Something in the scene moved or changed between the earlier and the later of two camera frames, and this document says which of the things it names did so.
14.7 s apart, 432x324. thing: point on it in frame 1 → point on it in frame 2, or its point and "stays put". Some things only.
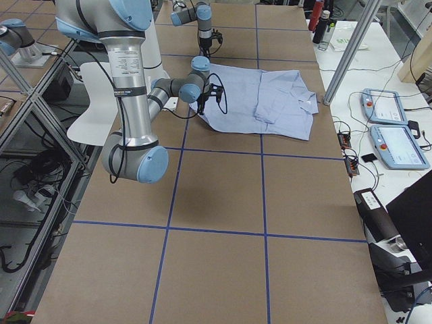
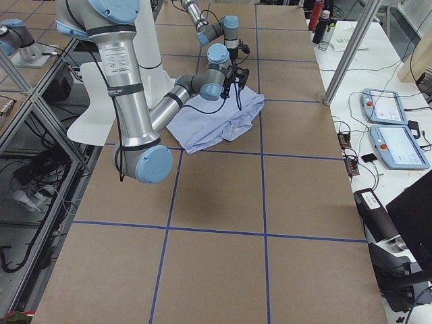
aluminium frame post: [369, 13] stays put
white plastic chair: [96, 126] stays put
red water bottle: [316, 15] stays put
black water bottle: [321, 26] stays put
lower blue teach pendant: [397, 148] stays put
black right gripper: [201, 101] → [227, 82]
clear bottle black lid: [325, 42] stays put
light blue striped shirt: [242, 100] → [202, 124]
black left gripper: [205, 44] → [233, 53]
